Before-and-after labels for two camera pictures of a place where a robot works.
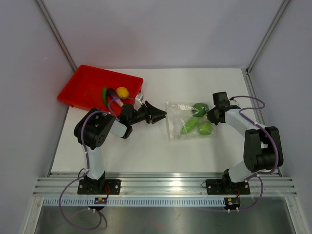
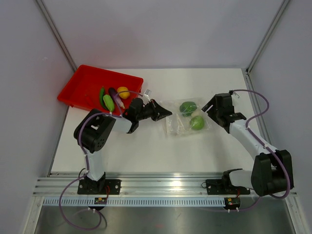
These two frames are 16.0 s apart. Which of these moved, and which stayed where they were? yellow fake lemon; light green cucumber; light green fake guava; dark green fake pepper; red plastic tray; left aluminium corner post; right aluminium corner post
Moved: light green fake guava; light green cucumber; dark green fake pepper
Stayed: left aluminium corner post; yellow fake lemon; right aluminium corner post; red plastic tray
